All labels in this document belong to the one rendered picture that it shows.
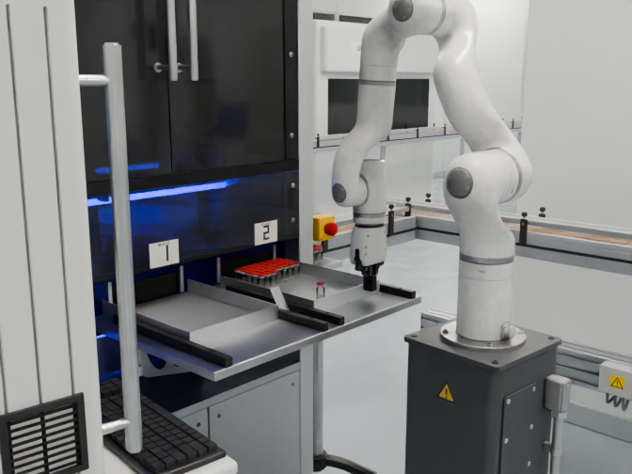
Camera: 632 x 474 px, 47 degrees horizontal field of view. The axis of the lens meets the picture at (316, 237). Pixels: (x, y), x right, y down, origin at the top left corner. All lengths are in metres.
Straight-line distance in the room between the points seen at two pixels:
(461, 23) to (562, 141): 1.51
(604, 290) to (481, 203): 1.69
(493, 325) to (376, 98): 0.59
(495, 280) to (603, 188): 1.53
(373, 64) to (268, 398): 1.00
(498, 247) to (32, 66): 1.01
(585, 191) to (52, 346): 2.44
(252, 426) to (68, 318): 1.19
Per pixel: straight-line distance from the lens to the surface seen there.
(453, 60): 1.64
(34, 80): 0.99
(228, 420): 2.09
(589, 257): 2.49
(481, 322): 1.64
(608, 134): 3.08
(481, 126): 1.63
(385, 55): 1.77
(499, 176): 1.55
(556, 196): 3.18
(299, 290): 1.96
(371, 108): 1.77
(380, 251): 1.87
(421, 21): 1.62
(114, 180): 1.05
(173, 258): 1.83
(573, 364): 2.63
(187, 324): 1.71
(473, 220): 1.57
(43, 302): 1.03
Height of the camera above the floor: 1.43
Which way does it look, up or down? 12 degrees down
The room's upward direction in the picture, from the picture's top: straight up
